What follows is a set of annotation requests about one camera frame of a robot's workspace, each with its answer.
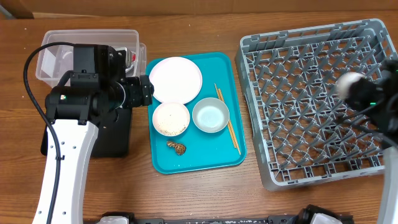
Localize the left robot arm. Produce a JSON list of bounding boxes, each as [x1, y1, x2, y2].
[[33, 71, 154, 223]]

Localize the teal serving tray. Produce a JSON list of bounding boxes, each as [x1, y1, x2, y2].
[[147, 52, 247, 174]]

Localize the wooden chopstick left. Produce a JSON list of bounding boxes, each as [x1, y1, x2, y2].
[[213, 82, 239, 150]]

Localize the clear plastic bin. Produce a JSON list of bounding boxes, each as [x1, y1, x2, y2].
[[35, 29, 147, 87]]

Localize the pink bowl with rice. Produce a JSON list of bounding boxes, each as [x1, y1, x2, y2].
[[152, 102, 190, 137]]

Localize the grey bowl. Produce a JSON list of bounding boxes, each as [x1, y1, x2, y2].
[[192, 97, 226, 133]]

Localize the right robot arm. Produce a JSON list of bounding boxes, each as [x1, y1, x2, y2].
[[336, 60, 397, 224]]

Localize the wooden chopstick right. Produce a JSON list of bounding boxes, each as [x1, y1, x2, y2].
[[217, 88, 241, 155]]

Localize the pink round plate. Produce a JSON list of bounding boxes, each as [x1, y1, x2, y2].
[[149, 57, 203, 104]]

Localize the wooden chopstick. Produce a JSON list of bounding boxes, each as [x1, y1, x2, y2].
[[217, 88, 241, 155], [213, 82, 239, 150]]

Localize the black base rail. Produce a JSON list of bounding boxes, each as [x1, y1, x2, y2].
[[93, 204, 355, 224]]

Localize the grey dish rack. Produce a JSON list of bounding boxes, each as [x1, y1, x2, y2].
[[235, 19, 397, 191]]

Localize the brown food scrap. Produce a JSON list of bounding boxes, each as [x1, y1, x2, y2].
[[167, 141, 187, 156]]

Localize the white cup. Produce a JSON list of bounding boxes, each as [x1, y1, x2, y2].
[[336, 72, 364, 100]]

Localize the black waste tray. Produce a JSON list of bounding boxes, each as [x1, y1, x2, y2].
[[54, 105, 132, 158]]

